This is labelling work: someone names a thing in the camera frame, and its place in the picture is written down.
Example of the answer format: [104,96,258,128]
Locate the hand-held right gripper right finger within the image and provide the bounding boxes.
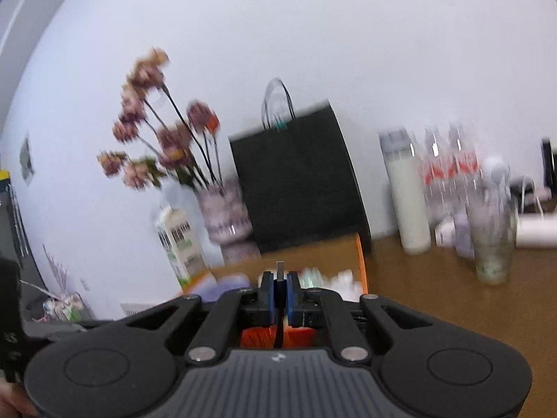
[286,271,431,363]

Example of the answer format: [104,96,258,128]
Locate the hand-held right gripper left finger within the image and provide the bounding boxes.
[126,271,278,364]

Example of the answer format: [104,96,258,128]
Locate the orange cardboard box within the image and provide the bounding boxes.
[180,233,370,350]

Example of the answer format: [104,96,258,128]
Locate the wooden desktop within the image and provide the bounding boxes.
[366,220,557,418]

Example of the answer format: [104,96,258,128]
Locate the white iridescent plastic bag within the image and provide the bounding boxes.
[300,268,325,290]

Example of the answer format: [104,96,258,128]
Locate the purple glitter cloth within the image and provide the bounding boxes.
[191,273,252,303]

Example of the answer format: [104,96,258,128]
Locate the crumpled white tissue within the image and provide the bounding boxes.
[326,269,364,301]

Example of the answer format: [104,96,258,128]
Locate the patterned gift bag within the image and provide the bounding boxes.
[41,244,94,323]

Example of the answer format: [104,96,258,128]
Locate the purple ribbed vase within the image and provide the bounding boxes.
[198,180,262,266]

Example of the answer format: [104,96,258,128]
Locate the green white milk carton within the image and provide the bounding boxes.
[156,207,210,290]

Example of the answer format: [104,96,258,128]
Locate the black paper bag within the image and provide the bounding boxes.
[228,77,372,255]

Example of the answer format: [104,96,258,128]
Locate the white thermos bottle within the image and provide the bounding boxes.
[378,127,432,255]

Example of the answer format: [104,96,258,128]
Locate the lavender container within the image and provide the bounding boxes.
[434,212,476,258]

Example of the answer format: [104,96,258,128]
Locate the dried pink flowers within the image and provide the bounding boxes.
[96,47,223,192]

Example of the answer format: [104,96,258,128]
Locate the red label water bottle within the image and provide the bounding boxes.
[421,126,451,224]
[448,123,481,210]

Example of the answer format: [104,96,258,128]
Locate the clear glass cup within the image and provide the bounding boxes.
[465,196,518,286]

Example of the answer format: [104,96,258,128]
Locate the white round gadget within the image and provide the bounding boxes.
[480,156,513,201]

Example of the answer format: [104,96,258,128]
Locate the white roll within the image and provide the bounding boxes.
[516,213,557,249]

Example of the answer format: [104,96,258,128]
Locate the black plug adapter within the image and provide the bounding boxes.
[542,137,557,192]

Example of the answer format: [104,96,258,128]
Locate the white cable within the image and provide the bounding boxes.
[519,175,546,217]

